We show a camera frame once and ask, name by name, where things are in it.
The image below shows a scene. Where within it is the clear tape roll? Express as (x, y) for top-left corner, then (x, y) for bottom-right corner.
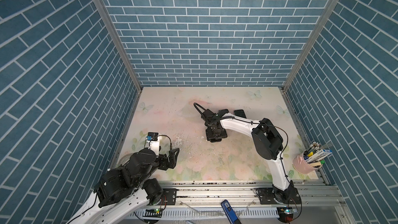
(118, 153), (132, 166)

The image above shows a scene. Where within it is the aluminium corner post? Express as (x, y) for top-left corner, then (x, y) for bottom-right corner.
(92, 0), (142, 93)
(282, 0), (339, 93)

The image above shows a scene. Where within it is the blue handheld device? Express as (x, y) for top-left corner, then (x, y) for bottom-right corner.
(221, 200), (241, 224)

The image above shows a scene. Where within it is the black phone case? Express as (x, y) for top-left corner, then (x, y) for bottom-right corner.
(206, 135), (228, 143)

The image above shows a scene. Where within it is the white phone black screen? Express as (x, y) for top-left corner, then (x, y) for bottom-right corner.
(234, 110), (247, 119)

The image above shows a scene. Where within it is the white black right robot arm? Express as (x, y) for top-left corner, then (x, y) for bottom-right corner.
(200, 109), (297, 204)

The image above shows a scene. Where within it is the pink cup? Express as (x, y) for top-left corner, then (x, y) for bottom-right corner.
(293, 141), (333, 174)

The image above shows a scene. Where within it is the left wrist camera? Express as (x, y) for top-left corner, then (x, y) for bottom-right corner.
(146, 132), (161, 155)

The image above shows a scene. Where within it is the aluminium corner post right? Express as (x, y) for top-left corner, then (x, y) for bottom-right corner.
(282, 0), (339, 93)

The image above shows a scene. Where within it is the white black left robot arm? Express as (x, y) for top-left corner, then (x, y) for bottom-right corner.
(68, 148), (180, 224)

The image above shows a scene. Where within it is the aluminium corner post left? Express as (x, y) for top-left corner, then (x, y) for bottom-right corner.
(92, 0), (142, 93)

